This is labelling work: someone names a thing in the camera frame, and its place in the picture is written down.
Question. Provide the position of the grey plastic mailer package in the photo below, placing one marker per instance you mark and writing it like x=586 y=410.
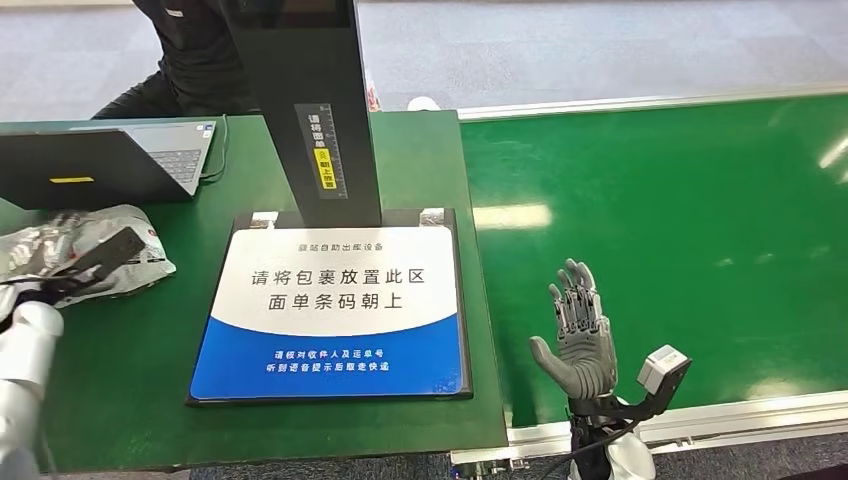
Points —
x=142 y=258

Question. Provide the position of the green conveyor belt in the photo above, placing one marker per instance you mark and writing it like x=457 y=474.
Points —
x=662 y=232

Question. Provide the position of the white and blue machine base plate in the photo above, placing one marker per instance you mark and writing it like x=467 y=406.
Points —
x=331 y=318

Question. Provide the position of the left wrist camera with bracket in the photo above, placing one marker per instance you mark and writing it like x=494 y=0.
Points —
x=106 y=255

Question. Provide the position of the yellow sticker on laptop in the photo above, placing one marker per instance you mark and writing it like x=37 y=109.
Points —
x=71 y=179

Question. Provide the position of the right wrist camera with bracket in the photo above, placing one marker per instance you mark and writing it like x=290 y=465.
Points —
x=662 y=371

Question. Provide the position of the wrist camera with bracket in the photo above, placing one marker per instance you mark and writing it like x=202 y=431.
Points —
x=662 y=371
x=106 y=255

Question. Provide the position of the black inbound machine column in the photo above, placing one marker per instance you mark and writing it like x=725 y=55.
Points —
x=291 y=66

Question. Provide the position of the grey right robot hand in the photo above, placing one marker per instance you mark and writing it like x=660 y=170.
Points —
x=586 y=358

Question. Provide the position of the ruler label with yellow sticker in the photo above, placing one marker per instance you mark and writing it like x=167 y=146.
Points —
x=323 y=152

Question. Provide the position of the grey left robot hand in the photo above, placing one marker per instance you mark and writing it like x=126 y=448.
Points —
x=36 y=252

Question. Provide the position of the grey open laptop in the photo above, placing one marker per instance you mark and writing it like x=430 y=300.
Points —
x=73 y=166

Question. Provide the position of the small white round object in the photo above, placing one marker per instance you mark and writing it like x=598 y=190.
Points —
x=422 y=104

